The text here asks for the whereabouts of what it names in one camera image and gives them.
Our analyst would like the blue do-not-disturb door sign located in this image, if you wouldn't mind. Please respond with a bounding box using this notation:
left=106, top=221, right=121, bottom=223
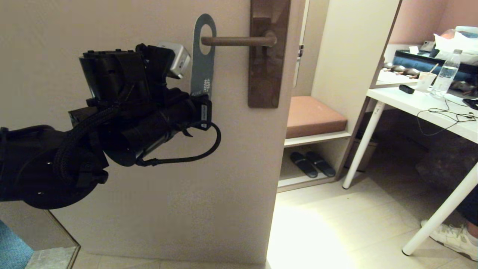
left=190, top=14, right=217, bottom=100

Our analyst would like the beige room door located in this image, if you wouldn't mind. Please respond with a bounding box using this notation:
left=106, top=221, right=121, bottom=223
left=0, top=0, right=308, bottom=264

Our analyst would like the brown door lock plate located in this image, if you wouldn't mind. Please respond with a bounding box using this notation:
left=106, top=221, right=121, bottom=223
left=248, top=0, right=292, bottom=109

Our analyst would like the dark slipper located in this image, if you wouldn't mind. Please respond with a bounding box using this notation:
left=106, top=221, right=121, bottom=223
left=306, top=151, right=336, bottom=177
left=291, top=152, right=318, bottom=178

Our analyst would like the brown bench cushion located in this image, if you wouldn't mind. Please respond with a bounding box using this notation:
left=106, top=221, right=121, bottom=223
left=286, top=96, right=348, bottom=139

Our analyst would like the cream wardrobe bench unit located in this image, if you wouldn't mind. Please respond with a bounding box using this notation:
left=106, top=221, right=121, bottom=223
left=278, top=0, right=403, bottom=193

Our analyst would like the brown waste bin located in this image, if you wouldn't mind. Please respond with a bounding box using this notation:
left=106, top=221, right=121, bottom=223
left=345, top=133, right=378, bottom=173

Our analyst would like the white paper sheet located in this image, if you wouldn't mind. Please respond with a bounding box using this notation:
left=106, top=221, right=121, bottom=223
left=376, top=71, right=416, bottom=86

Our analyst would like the white table with round legs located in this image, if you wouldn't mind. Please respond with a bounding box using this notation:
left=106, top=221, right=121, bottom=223
left=342, top=87, right=478, bottom=257

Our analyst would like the dark blue tray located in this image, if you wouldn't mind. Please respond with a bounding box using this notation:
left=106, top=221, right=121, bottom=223
left=392, top=51, right=478, bottom=83

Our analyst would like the white paper cup with stick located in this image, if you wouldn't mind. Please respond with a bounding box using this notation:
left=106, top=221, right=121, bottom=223
left=416, top=64, right=438, bottom=93

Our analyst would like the clear plastic water bottle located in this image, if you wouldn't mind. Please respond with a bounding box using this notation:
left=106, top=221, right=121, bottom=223
left=430, top=50, right=462, bottom=99

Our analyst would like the white plastic bag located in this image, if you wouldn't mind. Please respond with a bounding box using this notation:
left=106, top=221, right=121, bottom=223
left=433, top=27, right=478, bottom=67

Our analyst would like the white sneaker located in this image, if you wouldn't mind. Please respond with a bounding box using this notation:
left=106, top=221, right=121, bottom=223
left=420, top=219, right=478, bottom=262

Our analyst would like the person leg in dark trousers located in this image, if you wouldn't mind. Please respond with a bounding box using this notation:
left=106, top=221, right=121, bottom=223
left=454, top=163, right=478, bottom=239

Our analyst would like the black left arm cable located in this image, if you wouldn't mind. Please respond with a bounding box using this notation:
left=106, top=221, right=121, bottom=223
left=136, top=121, right=221, bottom=167

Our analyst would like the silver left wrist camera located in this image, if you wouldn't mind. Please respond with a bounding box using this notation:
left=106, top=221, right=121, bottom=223
left=157, top=42, right=191, bottom=80

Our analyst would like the black braided cable sleeve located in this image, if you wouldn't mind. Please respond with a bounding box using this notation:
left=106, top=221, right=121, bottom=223
left=54, top=106, right=124, bottom=183

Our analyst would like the bronze door handle lever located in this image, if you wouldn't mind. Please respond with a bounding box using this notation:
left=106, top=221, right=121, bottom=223
left=201, top=32, right=277, bottom=47

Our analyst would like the thin black cable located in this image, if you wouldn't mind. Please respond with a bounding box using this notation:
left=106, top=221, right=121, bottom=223
left=416, top=99, right=477, bottom=137

